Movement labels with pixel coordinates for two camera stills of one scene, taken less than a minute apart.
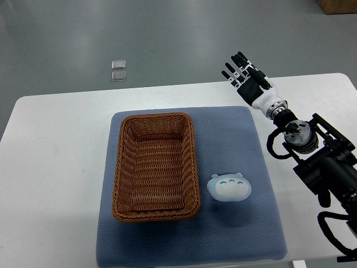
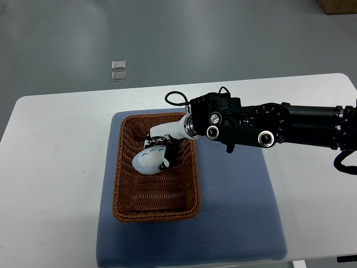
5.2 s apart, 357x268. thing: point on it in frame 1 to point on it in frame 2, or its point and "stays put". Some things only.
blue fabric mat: (230, 140) stays put
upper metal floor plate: (120, 64) stays put
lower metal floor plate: (118, 76) stays put
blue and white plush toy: (229, 187) to (148, 160)
